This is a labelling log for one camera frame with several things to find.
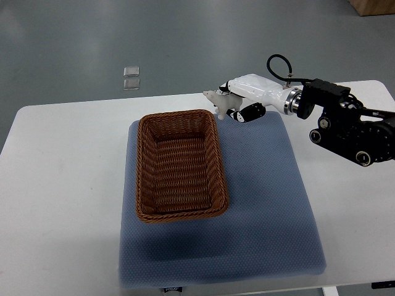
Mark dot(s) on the blue grey quilted mat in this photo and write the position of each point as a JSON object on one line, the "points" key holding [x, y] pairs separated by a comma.
{"points": [[267, 231]]}

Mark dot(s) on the lower metal floor plate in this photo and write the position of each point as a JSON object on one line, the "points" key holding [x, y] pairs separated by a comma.
{"points": [[131, 84]]}

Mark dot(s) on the white toy polar bear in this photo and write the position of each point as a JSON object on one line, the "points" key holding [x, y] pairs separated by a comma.
{"points": [[223, 102]]}

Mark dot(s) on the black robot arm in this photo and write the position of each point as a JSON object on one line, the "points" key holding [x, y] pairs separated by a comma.
{"points": [[345, 127]]}

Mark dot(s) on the upper metal floor plate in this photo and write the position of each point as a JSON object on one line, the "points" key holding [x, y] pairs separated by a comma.
{"points": [[131, 71]]}

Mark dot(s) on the black table control panel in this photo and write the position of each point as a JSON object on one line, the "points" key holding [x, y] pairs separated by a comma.
{"points": [[383, 285]]}

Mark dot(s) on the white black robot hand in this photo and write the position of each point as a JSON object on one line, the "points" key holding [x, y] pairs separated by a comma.
{"points": [[262, 92]]}

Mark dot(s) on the metal floor plate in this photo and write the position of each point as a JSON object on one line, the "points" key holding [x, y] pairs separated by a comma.
{"points": [[131, 71], [131, 84]]}

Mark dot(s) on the brown wicker basket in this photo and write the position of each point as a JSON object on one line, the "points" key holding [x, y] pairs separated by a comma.
{"points": [[179, 167]]}

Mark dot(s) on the white table leg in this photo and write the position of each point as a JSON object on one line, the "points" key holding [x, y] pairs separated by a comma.
{"points": [[330, 291]]}

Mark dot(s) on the wooden box corner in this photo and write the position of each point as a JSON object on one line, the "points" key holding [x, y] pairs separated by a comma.
{"points": [[373, 7]]}

